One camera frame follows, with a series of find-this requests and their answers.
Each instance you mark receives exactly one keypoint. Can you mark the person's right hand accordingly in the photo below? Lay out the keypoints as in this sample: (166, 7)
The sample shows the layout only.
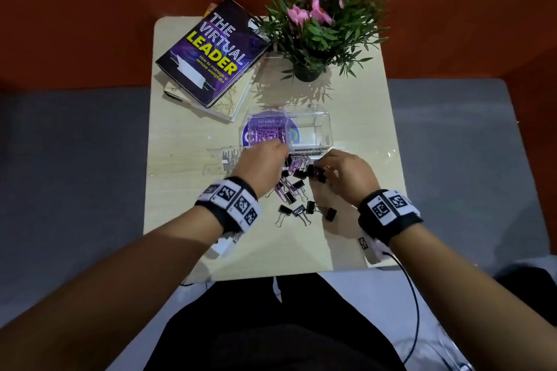
(352, 179)

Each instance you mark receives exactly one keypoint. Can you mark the person's left hand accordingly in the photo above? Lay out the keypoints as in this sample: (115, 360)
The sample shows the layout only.
(259, 166)

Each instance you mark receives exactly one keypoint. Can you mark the person's left fingers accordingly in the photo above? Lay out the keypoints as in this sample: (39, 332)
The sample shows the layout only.
(277, 147)

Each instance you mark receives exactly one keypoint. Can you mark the person's right fingers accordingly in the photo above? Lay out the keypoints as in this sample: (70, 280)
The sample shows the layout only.
(327, 163)

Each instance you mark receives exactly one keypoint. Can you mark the small black binder clip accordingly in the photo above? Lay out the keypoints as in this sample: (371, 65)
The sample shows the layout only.
(316, 173)

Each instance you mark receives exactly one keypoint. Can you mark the person's right forearm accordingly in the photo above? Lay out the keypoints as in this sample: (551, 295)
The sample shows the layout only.
(470, 301)

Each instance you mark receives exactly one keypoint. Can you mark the person's left forearm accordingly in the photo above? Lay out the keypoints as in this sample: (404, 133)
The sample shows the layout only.
(122, 292)

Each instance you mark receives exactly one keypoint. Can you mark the purple paper clips in compartment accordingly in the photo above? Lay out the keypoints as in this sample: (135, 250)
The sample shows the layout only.
(266, 130)

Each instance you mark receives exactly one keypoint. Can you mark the loose purple paper clips heap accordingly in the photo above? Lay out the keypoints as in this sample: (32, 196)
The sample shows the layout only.
(298, 164)

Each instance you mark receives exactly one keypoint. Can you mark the clear plastic organizer box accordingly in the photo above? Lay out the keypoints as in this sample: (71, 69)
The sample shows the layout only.
(311, 131)

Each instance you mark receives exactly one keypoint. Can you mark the pile of black binder clips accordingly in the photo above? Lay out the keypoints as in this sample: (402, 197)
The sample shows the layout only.
(300, 210)

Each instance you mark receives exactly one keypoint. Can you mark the beige map-print book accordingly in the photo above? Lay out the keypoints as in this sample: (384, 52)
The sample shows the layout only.
(230, 101)

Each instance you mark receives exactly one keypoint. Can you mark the black wristband with marker tags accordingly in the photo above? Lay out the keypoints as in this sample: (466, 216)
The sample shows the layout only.
(233, 203)
(389, 212)

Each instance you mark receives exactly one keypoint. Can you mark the black plant pot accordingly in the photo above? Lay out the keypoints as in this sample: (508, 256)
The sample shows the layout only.
(307, 72)

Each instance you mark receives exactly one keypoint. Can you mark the purple hardcover book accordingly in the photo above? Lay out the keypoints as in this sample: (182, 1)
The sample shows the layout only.
(213, 53)

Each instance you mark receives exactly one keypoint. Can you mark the green plant with pink flowers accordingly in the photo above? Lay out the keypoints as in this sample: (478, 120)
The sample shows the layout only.
(324, 23)

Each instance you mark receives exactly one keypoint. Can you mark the person's black trousers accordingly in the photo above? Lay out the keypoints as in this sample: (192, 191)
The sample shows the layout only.
(278, 327)

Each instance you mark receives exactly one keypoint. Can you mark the grey sofa seat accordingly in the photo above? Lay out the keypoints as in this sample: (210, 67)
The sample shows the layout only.
(65, 175)

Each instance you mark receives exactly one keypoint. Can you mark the black fabric item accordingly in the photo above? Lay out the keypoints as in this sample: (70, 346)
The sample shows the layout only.
(528, 290)

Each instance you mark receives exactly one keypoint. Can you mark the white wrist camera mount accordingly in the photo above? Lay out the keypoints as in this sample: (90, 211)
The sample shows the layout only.
(372, 251)
(224, 245)

